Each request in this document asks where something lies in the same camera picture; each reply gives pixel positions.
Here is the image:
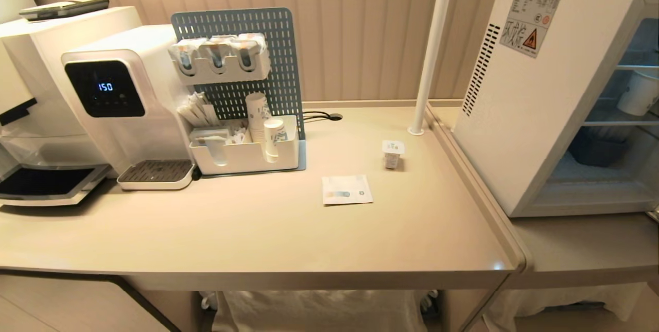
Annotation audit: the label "white stirrer sachets bundle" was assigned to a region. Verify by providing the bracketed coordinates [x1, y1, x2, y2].
[177, 92, 221, 128]

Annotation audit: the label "stack of white paper cups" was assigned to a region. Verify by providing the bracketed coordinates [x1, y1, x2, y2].
[245, 92, 271, 143]

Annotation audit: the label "white coffee machine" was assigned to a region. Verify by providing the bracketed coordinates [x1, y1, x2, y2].
[0, 6, 143, 207]

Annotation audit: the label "black remote control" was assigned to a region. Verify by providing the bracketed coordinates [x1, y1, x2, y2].
[19, 0, 110, 22]

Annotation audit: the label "white fridge warning label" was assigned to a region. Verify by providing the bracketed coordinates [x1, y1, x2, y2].
[499, 0, 567, 59]

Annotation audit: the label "white pegboard shelf holder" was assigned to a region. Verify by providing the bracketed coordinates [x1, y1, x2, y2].
[169, 33, 271, 86]

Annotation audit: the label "white paper cup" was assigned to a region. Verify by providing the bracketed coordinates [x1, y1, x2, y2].
[617, 71, 659, 116]

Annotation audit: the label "white desktop organizer box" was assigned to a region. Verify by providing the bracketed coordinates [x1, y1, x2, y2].
[188, 114, 300, 176]

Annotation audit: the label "white water dispenser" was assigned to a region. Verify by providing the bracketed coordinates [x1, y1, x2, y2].
[61, 25, 196, 176]

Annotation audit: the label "white printed paper card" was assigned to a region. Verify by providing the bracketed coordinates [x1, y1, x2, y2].
[322, 174, 374, 206]

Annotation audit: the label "grey blue pegboard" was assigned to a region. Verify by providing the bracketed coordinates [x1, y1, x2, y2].
[170, 7, 307, 171]

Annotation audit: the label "small stack paper cups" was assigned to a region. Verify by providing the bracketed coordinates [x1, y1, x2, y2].
[263, 118, 287, 163]

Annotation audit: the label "black cable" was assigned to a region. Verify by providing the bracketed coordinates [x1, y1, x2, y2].
[302, 111, 343, 123]

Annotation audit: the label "white mini fridge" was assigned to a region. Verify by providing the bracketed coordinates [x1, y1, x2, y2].
[453, 0, 659, 218]

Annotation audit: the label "white support pole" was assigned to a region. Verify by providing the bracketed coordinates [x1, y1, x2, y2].
[408, 0, 458, 136]

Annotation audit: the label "dark blue tray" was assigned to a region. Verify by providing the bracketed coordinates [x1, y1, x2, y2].
[569, 127, 631, 168]

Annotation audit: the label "small white lidded cup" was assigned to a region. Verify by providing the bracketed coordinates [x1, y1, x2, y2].
[382, 139, 405, 170]

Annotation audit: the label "white drip tray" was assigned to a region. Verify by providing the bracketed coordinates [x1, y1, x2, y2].
[117, 160, 196, 191]

